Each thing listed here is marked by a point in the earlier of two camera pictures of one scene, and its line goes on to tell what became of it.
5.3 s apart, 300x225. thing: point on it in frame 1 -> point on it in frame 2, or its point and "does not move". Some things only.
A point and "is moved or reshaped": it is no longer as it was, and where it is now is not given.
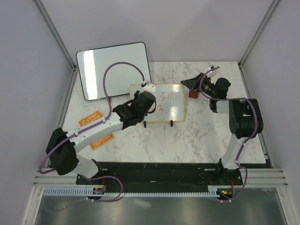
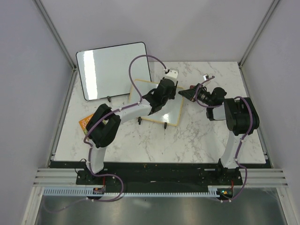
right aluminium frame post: [270, 11] does not move
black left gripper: [136, 95] -> [173, 95]
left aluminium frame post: [48, 20] does not move
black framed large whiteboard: [93, 64] does not move
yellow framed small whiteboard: [170, 102] is moved or reshaped
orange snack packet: [90, 118] does not move
